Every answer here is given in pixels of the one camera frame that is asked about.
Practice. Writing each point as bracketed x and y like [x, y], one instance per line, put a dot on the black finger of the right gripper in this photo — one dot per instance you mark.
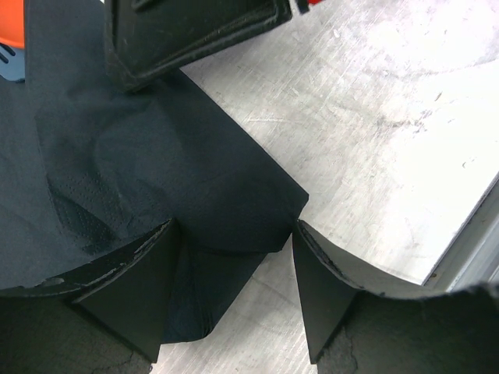
[143, 40]

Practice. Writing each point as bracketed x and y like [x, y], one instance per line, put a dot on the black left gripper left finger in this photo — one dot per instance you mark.
[107, 316]

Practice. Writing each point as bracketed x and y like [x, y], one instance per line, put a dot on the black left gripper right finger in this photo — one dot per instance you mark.
[360, 319]

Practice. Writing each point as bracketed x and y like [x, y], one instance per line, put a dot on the blue plastic fork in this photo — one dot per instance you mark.
[12, 63]

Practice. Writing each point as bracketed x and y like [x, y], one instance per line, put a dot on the orange plastic spoon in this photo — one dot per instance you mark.
[12, 23]

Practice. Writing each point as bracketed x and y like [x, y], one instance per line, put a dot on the aluminium frame rail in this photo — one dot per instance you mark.
[472, 257]

